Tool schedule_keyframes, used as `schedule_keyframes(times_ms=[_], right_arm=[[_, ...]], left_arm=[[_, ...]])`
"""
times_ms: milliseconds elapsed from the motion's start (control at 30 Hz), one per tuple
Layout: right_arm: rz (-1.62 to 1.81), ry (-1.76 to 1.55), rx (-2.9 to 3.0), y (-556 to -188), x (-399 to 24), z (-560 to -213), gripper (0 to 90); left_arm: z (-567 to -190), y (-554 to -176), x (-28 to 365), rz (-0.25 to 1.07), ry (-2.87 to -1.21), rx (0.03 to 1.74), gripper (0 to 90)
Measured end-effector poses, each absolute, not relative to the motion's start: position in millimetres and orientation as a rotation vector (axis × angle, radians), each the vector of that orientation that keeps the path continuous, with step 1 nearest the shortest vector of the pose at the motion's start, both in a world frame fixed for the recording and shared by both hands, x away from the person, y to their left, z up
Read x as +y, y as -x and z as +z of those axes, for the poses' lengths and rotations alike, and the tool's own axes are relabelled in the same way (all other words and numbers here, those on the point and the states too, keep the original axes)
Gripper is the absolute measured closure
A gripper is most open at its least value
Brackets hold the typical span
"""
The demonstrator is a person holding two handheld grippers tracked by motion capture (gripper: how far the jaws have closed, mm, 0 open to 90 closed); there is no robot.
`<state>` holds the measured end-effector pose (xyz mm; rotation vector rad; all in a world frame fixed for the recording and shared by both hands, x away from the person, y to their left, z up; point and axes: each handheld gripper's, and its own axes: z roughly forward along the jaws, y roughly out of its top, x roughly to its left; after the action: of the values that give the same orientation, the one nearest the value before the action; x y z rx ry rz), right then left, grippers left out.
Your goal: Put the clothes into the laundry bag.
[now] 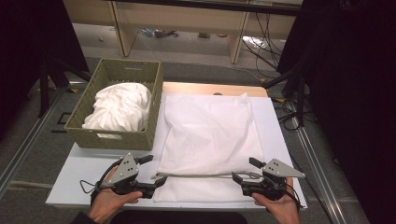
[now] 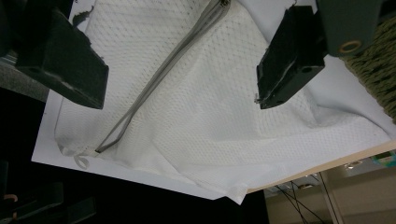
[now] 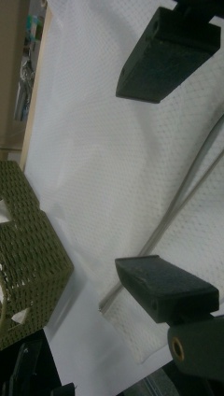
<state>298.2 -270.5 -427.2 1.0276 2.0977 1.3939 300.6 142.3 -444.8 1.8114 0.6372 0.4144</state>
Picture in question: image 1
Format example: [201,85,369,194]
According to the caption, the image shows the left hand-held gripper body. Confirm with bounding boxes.
[99,152,156,200]

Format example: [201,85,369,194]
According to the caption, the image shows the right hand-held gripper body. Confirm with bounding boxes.
[240,158,306,202]

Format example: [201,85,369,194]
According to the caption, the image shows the green woven basket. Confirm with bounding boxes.
[64,57,164,151]

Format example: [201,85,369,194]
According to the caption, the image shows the white cloth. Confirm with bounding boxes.
[81,81,153,139]
[150,91,266,203]

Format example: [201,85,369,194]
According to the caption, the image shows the person's left hand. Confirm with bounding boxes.
[88,166,144,224]

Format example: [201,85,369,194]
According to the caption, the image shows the person's right hand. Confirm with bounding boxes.
[250,176,302,224]

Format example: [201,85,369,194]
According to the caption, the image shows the black metal stand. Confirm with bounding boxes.
[37,58,93,119]
[261,67,308,128]

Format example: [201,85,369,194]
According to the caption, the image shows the black curtain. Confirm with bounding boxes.
[276,0,396,224]
[0,0,91,141]

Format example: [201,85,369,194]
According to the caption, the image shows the bluish floor clutter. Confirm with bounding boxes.
[137,28,180,39]

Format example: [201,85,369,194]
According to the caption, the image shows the metal floor rail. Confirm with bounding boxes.
[0,87,67,195]
[292,124,347,224]

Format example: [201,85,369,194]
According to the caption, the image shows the tangled black floor cables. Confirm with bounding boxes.
[273,96,304,133]

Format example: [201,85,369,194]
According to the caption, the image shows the light wooden desk frame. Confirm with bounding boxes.
[62,0,304,65]

